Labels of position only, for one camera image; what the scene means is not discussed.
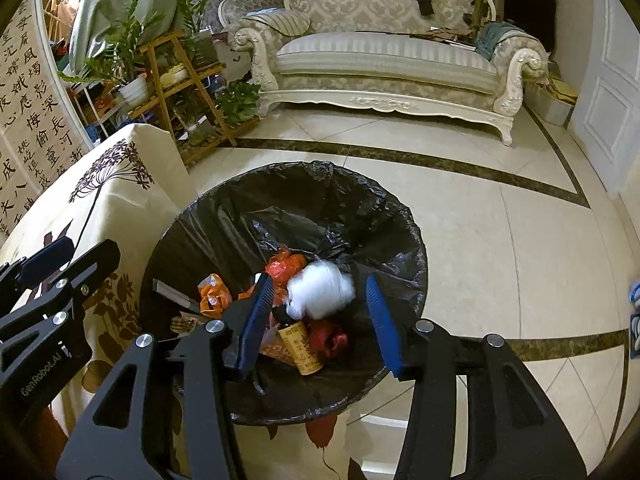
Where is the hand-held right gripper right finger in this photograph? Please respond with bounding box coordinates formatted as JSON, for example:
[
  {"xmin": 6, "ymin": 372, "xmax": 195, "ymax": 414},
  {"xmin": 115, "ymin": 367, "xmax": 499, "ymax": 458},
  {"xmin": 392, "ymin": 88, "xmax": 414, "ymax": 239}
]
[{"xmin": 366, "ymin": 274, "xmax": 587, "ymax": 480}]

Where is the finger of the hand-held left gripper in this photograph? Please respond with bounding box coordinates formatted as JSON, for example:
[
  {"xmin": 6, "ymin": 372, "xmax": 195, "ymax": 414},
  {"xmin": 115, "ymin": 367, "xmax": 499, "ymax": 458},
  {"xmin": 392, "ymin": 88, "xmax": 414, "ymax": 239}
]
[
  {"xmin": 0, "ymin": 239, "xmax": 122, "ymax": 356},
  {"xmin": 0, "ymin": 236, "xmax": 76, "ymax": 311}
]

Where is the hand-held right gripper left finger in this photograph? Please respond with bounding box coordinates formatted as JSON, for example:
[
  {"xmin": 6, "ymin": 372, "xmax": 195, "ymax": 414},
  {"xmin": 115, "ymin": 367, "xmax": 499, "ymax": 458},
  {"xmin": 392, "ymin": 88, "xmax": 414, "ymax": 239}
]
[{"xmin": 55, "ymin": 272, "xmax": 277, "ymax": 480}]

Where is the white orange printed plastic bag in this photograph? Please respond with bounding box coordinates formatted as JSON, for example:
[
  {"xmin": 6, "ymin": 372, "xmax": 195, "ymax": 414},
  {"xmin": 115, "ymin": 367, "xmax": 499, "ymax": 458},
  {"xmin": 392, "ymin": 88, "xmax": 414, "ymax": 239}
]
[{"xmin": 260, "ymin": 327, "xmax": 288, "ymax": 361}]

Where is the gold bottle black cap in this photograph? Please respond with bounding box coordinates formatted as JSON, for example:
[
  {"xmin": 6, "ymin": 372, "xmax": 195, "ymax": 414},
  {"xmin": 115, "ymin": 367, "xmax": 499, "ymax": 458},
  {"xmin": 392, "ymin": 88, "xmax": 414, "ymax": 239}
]
[{"xmin": 272, "ymin": 305, "xmax": 323, "ymax": 376}]

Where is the dark red cloth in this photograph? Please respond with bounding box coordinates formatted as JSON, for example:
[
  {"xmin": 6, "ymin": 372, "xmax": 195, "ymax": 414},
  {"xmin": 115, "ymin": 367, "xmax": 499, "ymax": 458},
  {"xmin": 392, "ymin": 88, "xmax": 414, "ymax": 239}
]
[{"xmin": 307, "ymin": 317, "xmax": 351, "ymax": 361}]

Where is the white wrapper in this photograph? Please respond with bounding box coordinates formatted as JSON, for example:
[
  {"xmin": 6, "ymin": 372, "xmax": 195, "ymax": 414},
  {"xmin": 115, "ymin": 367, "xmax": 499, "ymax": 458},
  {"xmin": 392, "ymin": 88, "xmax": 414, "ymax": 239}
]
[{"xmin": 286, "ymin": 257, "xmax": 357, "ymax": 321}]

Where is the black bagged trash bin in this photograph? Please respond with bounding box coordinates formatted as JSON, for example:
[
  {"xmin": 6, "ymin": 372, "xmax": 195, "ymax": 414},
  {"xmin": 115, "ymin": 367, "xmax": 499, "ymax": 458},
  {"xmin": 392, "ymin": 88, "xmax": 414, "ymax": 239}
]
[{"xmin": 140, "ymin": 160, "xmax": 428, "ymax": 426}]

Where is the person's left forearm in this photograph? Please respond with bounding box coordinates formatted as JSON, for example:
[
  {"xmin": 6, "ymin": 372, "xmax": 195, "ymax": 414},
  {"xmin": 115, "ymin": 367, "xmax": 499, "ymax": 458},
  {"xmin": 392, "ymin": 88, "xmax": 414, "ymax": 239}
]
[{"xmin": 25, "ymin": 405, "xmax": 68, "ymax": 466}]

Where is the floral tablecloth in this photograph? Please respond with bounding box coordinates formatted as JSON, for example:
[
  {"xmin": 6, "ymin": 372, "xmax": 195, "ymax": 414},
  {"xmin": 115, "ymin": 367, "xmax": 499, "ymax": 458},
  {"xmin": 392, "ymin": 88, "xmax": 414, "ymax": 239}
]
[{"xmin": 0, "ymin": 122, "xmax": 361, "ymax": 480}]

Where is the calligraphy folding screen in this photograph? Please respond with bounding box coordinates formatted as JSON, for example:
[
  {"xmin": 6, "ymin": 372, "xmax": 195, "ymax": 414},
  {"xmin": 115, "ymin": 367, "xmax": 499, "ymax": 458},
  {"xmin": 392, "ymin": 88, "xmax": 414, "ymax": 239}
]
[{"xmin": 0, "ymin": 0, "xmax": 88, "ymax": 241}]

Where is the white metal rack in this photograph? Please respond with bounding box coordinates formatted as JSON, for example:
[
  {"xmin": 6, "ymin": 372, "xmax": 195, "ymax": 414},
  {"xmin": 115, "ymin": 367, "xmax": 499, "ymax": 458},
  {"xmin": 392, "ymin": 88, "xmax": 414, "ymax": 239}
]
[{"xmin": 65, "ymin": 77, "xmax": 131, "ymax": 143}]

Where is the green plant in white pot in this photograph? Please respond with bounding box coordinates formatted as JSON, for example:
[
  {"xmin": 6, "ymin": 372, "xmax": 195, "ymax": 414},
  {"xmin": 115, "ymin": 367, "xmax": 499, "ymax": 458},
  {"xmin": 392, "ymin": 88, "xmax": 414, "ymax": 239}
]
[{"xmin": 57, "ymin": 0, "xmax": 166, "ymax": 108}]

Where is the yellow flower pot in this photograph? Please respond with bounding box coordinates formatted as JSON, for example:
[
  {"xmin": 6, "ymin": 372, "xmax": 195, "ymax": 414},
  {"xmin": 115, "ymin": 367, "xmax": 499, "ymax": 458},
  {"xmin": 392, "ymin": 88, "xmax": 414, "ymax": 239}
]
[{"xmin": 159, "ymin": 64, "xmax": 190, "ymax": 85}]

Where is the green ivy plant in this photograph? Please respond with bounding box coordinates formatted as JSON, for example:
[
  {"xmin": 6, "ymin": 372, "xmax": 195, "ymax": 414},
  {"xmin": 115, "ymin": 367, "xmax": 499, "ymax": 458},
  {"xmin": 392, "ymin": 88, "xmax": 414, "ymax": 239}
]
[{"xmin": 215, "ymin": 80, "xmax": 261, "ymax": 126}]

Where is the wooden plant stand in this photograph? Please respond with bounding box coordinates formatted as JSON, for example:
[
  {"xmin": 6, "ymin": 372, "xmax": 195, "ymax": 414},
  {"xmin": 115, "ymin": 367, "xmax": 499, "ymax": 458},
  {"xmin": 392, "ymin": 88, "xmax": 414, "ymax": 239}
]
[{"xmin": 137, "ymin": 30, "xmax": 238, "ymax": 166}]

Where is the grey curtain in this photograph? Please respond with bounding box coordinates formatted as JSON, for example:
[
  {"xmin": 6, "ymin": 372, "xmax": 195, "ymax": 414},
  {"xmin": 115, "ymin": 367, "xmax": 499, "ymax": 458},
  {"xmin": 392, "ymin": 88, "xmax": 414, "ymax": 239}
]
[{"xmin": 67, "ymin": 0, "xmax": 191, "ymax": 68}]

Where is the ornate cream sofa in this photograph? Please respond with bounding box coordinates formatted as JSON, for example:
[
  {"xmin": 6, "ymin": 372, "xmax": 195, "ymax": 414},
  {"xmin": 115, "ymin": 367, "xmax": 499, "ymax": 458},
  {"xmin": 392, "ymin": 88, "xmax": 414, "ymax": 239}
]
[{"xmin": 230, "ymin": 0, "xmax": 548, "ymax": 147}]

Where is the yellow box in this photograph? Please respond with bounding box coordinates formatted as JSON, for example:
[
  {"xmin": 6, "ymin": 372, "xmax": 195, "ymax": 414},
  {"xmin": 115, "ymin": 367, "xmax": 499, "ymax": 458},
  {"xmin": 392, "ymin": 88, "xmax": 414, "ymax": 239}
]
[{"xmin": 525, "ymin": 72, "xmax": 578, "ymax": 126}]

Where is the ornate cream armchair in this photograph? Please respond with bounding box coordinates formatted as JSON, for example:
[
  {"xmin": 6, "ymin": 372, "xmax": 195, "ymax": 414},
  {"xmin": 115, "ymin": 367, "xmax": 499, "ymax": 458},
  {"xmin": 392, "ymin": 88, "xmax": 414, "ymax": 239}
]
[{"xmin": 217, "ymin": 0, "xmax": 286, "ymax": 26}]

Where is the blue cloth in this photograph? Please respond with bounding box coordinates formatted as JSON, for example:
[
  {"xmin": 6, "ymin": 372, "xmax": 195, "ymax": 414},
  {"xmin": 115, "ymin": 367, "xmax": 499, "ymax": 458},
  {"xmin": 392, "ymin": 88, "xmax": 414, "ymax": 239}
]
[{"xmin": 475, "ymin": 21, "xmax": 521, "ymax": 58}]

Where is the white door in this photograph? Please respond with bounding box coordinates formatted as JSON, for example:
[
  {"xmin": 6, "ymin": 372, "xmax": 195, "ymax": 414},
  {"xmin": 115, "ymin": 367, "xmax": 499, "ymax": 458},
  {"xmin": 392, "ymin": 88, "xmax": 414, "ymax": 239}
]
[{"xmin": 570, "ymin": 0, "xmax": 640, "ymax": 196}]

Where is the black cabinet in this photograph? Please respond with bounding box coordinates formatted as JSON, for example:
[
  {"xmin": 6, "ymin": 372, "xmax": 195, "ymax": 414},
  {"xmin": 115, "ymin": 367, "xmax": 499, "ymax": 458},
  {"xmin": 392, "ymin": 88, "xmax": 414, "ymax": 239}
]
[{"xmin": 502, "ymin": 0, "xmax": 557, "ymax": 53}]

